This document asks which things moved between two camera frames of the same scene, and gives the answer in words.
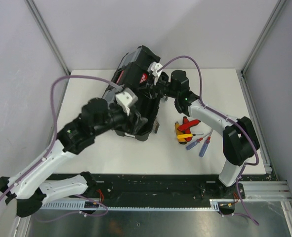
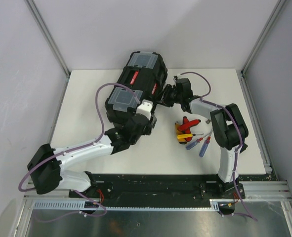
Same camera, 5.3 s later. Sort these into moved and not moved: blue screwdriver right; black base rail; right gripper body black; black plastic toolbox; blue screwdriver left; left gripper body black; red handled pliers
Moved: left gripper body black; black plastic toolbox; right gripper body black
Not moved: red handled pliers; blue screwdriver right; blue screwdriver left; black base rail
